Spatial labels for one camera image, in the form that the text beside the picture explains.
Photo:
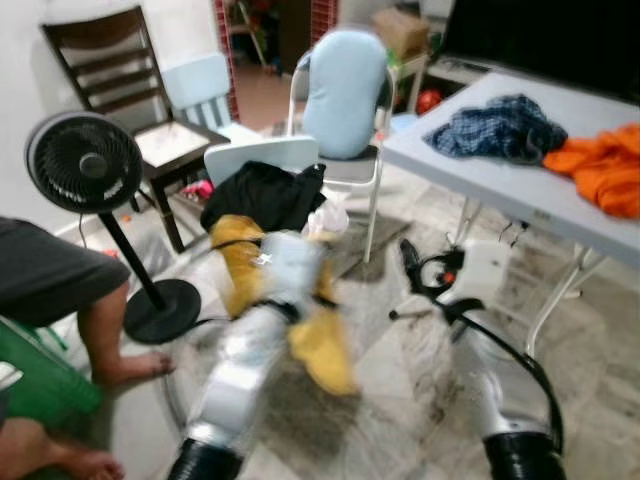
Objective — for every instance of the black television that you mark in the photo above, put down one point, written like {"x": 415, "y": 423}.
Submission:
{"x": 540, "y": 40}

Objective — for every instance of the red ball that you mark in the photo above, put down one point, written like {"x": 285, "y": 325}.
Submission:
{"x": 428, "y": 100}

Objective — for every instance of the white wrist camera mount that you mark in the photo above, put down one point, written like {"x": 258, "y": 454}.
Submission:
{"x": 480, "y": 270}
{"x": 290, "y": 265}

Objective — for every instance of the green plastic crate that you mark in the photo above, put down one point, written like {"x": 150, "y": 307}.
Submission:
{"x": 40, "y": 380}

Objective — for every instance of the grey folding table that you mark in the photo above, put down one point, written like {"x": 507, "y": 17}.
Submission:
{"x": 500, "y": 180}

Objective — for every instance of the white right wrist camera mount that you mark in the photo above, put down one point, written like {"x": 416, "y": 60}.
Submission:
{"x": 480, "y": 270}

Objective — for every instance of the blue plaid garment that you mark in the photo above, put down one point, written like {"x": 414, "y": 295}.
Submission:
{"x": 495, "y": 130}

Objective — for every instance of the dark wooden chair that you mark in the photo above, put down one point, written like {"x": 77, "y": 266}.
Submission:
{"x": 100, "y": 70}

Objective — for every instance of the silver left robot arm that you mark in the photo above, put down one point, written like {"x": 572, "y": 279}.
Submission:
{"x": 240, "y": 380}

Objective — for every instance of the yellow polo shirt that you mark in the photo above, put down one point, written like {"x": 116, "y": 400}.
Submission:
{"x": 325, "y": 350}

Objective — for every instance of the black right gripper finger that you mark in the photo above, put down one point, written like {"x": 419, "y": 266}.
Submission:
{"x": 411, "y": 265}

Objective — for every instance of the white plastic chair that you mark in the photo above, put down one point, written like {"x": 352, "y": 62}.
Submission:
{"x": 260, "y": 155}

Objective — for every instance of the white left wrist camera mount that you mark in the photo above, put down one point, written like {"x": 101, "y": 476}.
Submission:
{"x": 290, "y": 265}

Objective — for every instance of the light blue plastic chair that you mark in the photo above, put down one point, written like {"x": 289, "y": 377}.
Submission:
{"x": 200, "y": 90}

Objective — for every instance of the orange garment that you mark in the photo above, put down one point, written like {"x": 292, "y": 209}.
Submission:
{"x": 600, "y": 170}

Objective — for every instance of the barefoot person in shorts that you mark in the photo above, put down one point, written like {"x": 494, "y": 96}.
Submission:
{"x": 60, "y": 290}

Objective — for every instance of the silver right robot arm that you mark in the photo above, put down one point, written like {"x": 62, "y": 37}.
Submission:
{"x": 500, "y": 380}

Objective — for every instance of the grey metal folding chair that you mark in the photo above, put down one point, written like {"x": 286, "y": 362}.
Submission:
{"x": 360, "y": 172}

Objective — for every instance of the black standing fan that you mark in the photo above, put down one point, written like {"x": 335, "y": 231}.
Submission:
{"x": 85, "y": 165}

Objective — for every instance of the cardboard box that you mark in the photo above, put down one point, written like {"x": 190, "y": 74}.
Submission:
{"x": 400, "y": 30}

